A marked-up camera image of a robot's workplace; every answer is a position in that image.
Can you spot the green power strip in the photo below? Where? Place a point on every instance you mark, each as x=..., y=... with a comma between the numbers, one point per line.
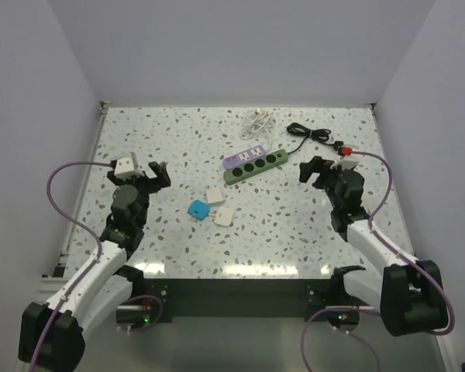
x=255, y=167

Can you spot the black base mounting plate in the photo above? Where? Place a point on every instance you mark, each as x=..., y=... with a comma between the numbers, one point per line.
x=245, y=298

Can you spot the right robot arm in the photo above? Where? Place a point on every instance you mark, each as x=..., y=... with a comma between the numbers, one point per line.
x=409, y=294

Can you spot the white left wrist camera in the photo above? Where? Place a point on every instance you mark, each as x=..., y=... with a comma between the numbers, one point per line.
x=126, y=166

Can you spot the purple power strip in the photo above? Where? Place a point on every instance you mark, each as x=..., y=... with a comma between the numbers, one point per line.
x=243, y=157

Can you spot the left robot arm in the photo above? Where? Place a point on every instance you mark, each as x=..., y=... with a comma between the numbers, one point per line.
x=54, y=333

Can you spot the white charger plug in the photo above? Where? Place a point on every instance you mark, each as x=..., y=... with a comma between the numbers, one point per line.
x=223, y=216
x=214, y=196

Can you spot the blue charger plug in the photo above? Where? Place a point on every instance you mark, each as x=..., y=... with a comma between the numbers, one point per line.
x=198, y=210

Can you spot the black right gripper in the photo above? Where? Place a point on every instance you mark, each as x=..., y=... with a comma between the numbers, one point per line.
x=316, y=166

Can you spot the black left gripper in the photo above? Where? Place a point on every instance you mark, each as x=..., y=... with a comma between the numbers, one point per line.
x=160, y=181

